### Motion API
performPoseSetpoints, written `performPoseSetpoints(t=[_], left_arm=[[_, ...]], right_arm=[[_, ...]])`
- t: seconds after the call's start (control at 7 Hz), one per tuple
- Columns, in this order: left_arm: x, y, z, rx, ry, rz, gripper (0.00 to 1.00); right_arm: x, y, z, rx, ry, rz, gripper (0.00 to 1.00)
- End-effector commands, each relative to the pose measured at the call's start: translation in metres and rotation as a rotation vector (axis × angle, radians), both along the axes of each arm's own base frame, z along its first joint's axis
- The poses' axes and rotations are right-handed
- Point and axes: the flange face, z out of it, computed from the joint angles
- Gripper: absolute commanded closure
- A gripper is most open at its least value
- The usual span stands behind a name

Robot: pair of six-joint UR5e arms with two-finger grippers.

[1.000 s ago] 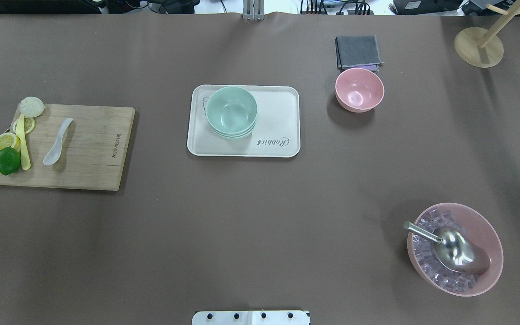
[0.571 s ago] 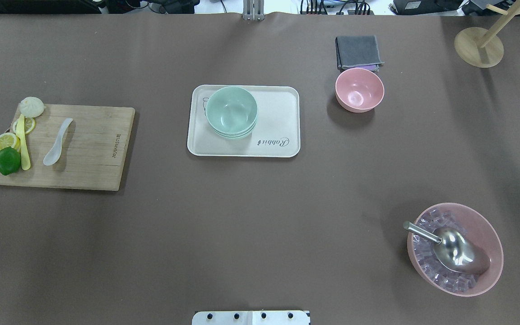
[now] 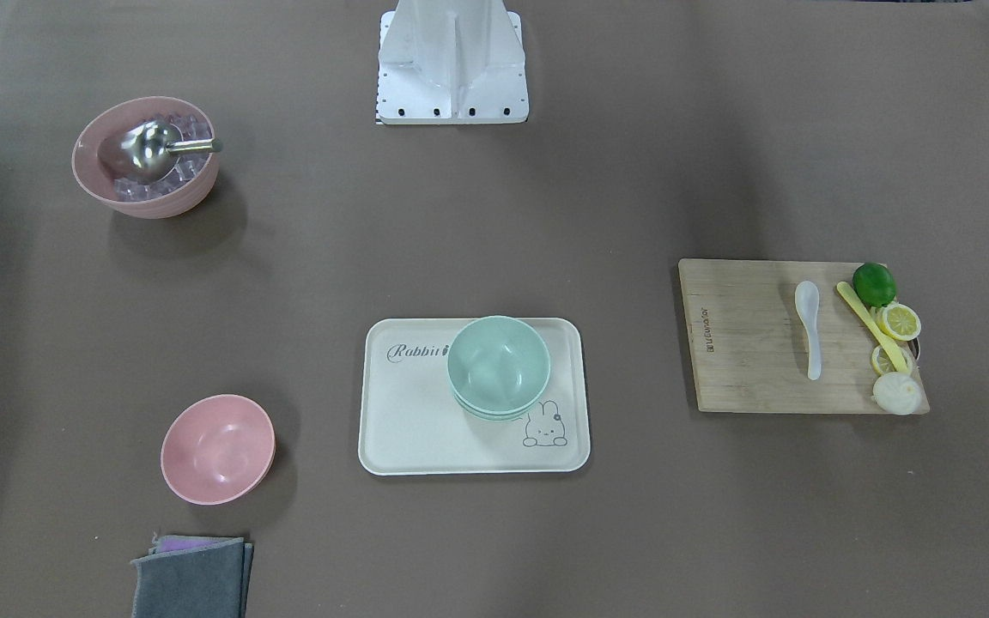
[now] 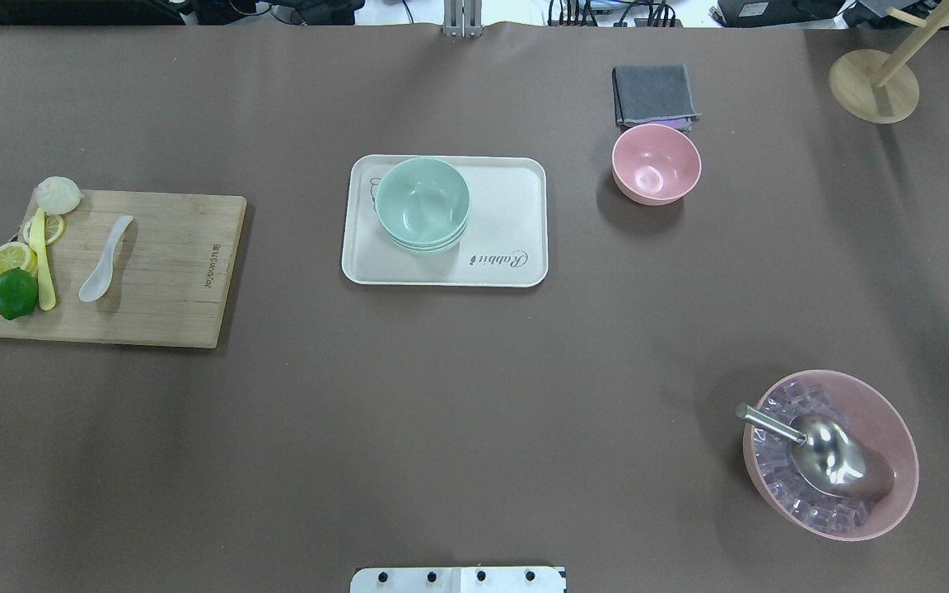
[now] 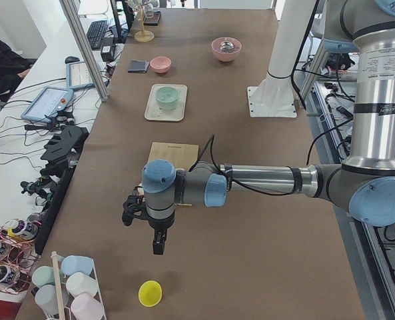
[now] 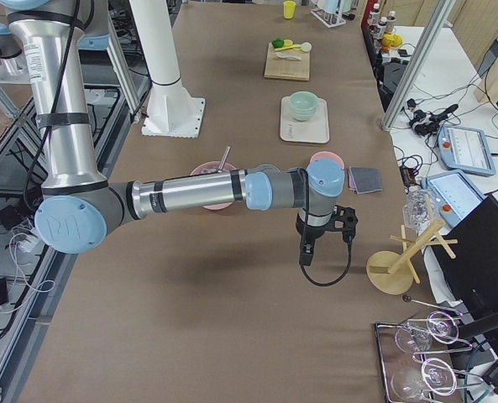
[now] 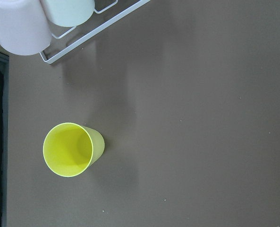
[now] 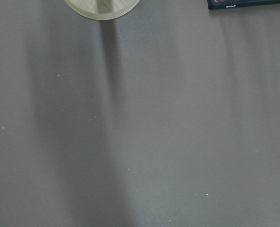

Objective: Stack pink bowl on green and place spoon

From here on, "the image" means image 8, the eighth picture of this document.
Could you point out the wooden cup tree stand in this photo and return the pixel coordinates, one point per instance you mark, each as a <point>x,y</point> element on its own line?
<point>102,9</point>

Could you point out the black monitor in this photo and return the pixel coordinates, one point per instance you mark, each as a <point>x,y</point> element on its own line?
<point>228,4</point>

